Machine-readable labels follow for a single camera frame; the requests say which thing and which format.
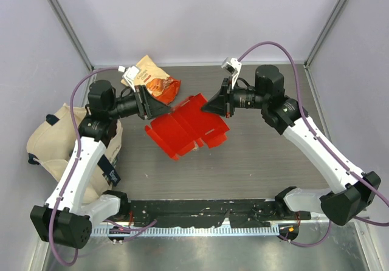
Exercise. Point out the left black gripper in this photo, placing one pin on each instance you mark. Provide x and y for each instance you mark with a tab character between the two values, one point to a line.
149	107

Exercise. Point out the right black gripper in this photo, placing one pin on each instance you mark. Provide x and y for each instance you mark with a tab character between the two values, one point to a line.
223	103

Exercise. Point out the red paper box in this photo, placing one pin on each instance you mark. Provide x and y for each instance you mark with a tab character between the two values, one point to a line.
187	127

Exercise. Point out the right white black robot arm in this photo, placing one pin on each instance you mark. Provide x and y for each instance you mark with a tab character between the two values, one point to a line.
350	189

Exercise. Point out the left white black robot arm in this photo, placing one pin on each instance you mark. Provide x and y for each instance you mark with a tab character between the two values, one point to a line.
64	219

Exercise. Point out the cassava chips bag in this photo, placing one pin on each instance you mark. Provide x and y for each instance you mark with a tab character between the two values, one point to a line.
160	85

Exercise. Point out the beige canvas tote bag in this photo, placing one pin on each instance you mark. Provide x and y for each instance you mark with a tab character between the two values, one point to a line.
52	144

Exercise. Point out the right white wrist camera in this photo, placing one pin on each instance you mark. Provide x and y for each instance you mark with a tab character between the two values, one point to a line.
233	66

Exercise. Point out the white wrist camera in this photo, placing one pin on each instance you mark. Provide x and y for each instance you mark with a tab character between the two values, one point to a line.
233	66
128	75

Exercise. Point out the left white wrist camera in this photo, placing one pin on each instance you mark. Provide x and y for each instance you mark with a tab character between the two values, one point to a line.
128	75

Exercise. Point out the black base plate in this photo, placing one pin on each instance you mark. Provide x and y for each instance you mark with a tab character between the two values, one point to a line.
205	213

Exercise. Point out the white slotted cable duct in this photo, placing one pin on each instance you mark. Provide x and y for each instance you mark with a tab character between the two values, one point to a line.
153	232

